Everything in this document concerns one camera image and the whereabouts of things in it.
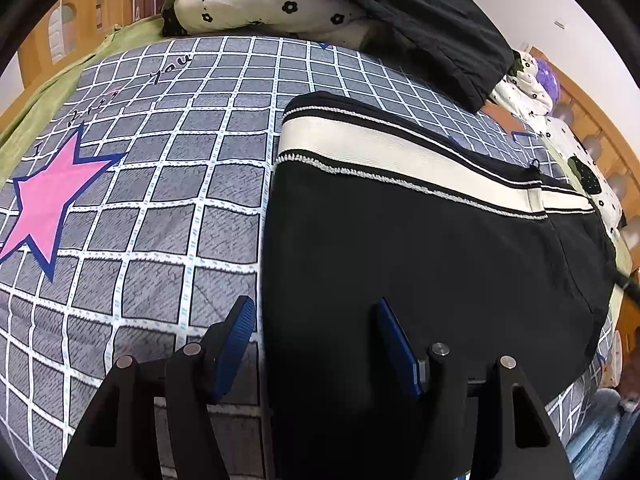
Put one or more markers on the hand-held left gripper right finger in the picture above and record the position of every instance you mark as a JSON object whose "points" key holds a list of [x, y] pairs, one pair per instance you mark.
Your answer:
{"points": [[397, 350]]}

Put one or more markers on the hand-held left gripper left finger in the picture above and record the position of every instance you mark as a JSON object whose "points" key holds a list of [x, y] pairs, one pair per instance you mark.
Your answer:
{"points": [[235, 350]]}

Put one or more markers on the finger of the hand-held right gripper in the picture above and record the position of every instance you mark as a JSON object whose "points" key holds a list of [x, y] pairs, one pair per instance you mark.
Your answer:
{"points": [[629, 287]]}

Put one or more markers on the black pants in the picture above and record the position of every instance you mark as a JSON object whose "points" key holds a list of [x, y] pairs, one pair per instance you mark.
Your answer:
{"points": [[400, 240]]}

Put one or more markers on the white black-flowered pillow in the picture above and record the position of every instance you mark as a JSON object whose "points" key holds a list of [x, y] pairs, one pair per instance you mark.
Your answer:
{"points": [[585, 175]]}

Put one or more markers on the person's blue jeans leg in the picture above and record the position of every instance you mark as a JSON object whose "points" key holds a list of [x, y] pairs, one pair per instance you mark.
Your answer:
{"points": [[595, 435]]}

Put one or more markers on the grey grid star blanket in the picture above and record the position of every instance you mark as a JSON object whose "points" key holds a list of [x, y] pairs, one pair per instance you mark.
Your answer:
{"points": [[150, 185]]}

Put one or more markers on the purple plush toy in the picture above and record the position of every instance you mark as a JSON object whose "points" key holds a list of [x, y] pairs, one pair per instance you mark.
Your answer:
{"points": [[547, 77]]}

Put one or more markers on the black jacket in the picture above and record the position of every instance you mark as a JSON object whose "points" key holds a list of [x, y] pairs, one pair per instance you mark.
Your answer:
{"points": [[425, 20]]}

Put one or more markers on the white black-flowered quilt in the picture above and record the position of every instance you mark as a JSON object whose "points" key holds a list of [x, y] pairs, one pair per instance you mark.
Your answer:
{"points": [[250, 5]]}

